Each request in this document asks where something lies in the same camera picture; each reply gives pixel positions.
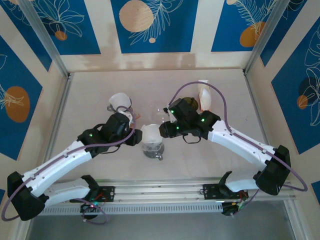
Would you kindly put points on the clear glass carafe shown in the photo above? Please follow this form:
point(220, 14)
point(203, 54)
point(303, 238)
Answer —
point(160, 113)

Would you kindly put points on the orange coffee filter pack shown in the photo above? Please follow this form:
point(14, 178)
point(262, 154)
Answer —
point(206, 97)

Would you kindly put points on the clear glass dripper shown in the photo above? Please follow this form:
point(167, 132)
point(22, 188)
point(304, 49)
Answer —
point(161, 147)

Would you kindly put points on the grey ribbed glass pitcher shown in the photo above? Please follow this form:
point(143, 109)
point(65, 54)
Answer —
point(150, 153)

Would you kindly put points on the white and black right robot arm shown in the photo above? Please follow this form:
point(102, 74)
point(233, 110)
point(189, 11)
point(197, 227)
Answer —
point(237, 142)

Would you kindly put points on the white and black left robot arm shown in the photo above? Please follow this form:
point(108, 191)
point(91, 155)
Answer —
point(62, 160)

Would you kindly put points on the black controller board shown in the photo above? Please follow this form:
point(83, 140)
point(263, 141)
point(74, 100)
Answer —
point(228, 210)
point(86, 208)

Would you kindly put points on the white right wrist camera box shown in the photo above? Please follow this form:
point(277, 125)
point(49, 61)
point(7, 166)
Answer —
point(171, 117)

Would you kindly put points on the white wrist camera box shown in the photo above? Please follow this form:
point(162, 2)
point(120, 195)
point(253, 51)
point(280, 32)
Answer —
point(171, 117)
point(128, 118)

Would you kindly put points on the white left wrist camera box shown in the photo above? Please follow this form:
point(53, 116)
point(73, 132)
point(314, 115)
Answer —
point(128, 118)

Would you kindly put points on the aluminium table side rail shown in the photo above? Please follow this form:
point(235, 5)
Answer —
point(63, 105)

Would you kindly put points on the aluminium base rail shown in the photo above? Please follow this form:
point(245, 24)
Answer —
point(162, 192)

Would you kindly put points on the aluminium frame post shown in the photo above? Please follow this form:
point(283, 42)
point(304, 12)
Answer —
point(265, 32)
point(45, 37)

